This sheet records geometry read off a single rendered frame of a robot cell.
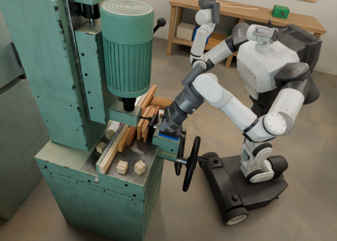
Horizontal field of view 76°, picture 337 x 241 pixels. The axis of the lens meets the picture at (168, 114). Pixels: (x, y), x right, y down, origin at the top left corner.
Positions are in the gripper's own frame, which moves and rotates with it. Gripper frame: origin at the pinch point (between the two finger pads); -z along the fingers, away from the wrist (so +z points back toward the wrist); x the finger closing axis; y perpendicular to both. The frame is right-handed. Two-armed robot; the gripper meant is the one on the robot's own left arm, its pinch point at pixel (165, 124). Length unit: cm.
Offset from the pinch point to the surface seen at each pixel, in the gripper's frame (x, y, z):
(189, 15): 340, -86, 25
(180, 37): 301, -86, -9
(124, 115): 13.4, 10.2, -14.1
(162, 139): 8.9, -10.5, -13.0
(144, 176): -7.0, -6.9, -23.5
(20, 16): 14, 59, 0
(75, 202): 11, -1, -82
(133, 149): 7.7, -2.2, -24.9
